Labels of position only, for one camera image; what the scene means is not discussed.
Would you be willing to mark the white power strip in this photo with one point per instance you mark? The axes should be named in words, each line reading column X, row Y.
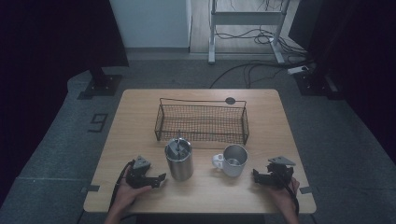
column 297, row 69

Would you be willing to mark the white cabinet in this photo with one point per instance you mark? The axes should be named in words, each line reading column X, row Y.
column 152, row 21

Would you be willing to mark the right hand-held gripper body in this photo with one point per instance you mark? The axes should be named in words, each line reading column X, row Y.
column 280, row 174

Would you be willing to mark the white desk frame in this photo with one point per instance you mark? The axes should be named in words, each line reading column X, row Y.
column 246, row 18

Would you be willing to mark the grey tape strip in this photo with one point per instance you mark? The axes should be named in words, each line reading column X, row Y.
column 305, row 189
column 91, row 188

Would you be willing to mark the person's left hand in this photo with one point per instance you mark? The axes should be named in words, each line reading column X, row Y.
column 128, row 196

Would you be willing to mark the steel tumbler with straw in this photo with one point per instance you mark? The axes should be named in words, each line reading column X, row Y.
column 179, row 161

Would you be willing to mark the black stand base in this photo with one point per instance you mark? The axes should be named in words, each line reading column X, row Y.
column 104, row 84
column 316, row 84

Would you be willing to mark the person's right hand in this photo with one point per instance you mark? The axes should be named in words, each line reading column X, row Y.
column 281, row 196

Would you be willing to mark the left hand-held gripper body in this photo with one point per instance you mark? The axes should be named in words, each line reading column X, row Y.
column 139, row 174

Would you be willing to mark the white mug with steel inside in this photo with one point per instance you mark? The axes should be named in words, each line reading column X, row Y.
column 233, row 163

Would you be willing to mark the round black table mark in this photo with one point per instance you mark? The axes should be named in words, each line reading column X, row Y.
column 230, row 100

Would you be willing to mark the black curtain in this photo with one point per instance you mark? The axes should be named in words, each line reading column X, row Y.
column 358, row 62
column 46, row 62

